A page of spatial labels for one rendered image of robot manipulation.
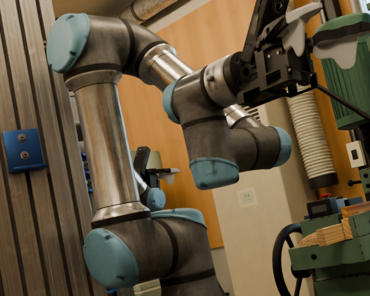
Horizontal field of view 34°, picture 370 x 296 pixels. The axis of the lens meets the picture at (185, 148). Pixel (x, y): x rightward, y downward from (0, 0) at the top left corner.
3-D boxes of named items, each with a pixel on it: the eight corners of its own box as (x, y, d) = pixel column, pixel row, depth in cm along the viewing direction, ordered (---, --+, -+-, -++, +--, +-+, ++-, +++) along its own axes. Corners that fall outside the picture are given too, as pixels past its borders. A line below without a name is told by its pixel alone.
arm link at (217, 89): (234, 66, 101) (198, 57, 95) (254, 56, 97) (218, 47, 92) (239, 110, 99) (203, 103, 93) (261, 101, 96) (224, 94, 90)
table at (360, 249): (364, 241, 212) (359, 224, 213) (451, 227, 192) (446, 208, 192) (263, 275, 167) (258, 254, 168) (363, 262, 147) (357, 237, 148)
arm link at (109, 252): (184, 275, 117) (129, 7, 124) (123, 292, 106) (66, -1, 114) (145, 280, 125) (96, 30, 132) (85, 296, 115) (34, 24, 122)
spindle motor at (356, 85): (355, 131, 190) (331, 36, 194) (409, 115, 178) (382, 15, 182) (327, 132, 177) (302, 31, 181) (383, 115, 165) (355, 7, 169)
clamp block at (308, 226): (329, 243, 195) (322, 215, 196) (367, 236, 186) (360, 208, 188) (305, 251, 184) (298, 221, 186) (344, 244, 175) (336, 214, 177)
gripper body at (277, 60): (324, 86, 87) (261, 110, 96) (315, 30, 89) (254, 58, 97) (291, 77, 82) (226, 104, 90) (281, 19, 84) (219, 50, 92)
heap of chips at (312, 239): (310, 242, 168) (308, 232, 168) (351, 235, 160) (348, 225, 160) (293, 247, 162) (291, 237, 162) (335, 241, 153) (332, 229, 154)
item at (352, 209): (379, 224, 184) (372, 199, 185) (383, 224, 183) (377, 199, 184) (347, 234, 169) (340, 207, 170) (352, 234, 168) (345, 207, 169)
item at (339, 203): (323, 215, 195) (319, 198, 196) (353, 209, 188) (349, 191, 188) (301, 221, 185) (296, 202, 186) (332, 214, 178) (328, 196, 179)
